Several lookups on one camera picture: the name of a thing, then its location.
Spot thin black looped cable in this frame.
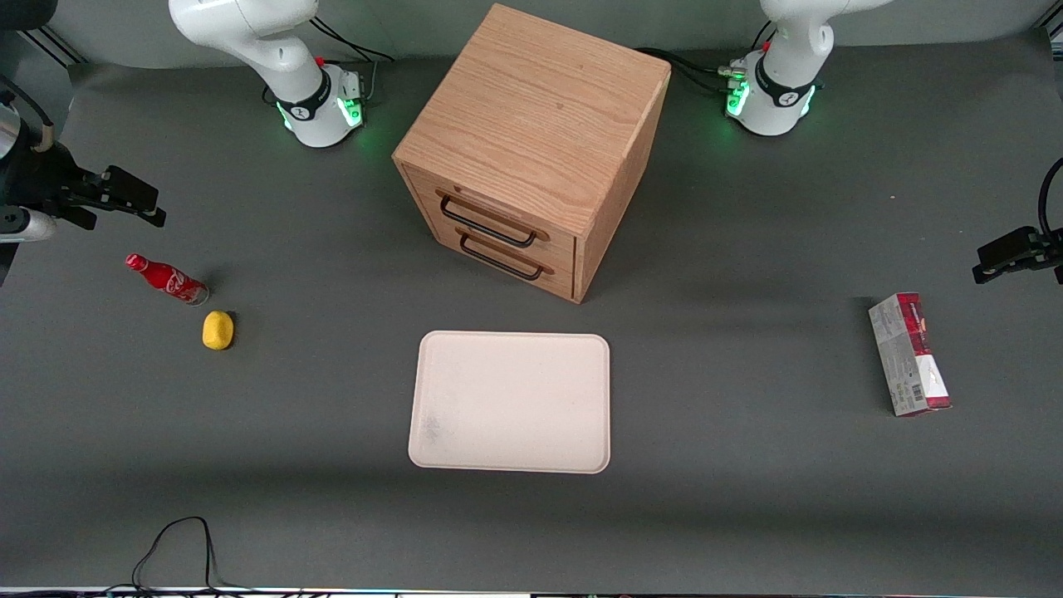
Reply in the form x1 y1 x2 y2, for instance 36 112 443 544
108 517 250 596

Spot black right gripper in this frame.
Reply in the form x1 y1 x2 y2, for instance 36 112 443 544
0 143 167 230

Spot wooden drawer front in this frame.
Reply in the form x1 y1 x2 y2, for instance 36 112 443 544
403 164 578 268
414 218 577 302

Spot black arm base cables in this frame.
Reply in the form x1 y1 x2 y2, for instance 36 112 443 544
635 47 748 96
309 17 396 105

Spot black metal drawer handle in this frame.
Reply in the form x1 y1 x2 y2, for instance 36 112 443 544
458 228 555 281
438 189 551 248

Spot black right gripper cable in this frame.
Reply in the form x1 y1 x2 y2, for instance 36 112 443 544
0 75 56 154

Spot grey table mat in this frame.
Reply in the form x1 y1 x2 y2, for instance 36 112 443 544
0 33 1063 596

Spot red white cardboard box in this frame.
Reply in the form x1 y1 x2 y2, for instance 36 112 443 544
868 292 953 417

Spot black left arm base cables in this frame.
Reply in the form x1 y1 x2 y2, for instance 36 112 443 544
635 47 748 96

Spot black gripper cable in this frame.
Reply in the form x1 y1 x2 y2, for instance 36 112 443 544
1037 158 1063 235
0 75 56 154

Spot red coke bottle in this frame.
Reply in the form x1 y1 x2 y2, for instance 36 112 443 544
125 253 210 306

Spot cream rectangular tray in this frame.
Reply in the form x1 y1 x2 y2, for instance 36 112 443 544
408 331 611 474

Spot yellow lemon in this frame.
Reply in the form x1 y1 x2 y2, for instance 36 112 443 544
202 311 235 350

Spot black right arm base cables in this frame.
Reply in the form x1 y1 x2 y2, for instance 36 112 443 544
309 17 396 105

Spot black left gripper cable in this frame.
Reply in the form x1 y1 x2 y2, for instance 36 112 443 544
1037 158 1063 235

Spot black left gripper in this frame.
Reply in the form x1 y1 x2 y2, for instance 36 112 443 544
973 226 1063 285

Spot oak wooden drawer cabinet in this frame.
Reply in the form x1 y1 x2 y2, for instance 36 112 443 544
392 3 672 305

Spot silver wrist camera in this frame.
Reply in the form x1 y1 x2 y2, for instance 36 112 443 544
0 208 56 243

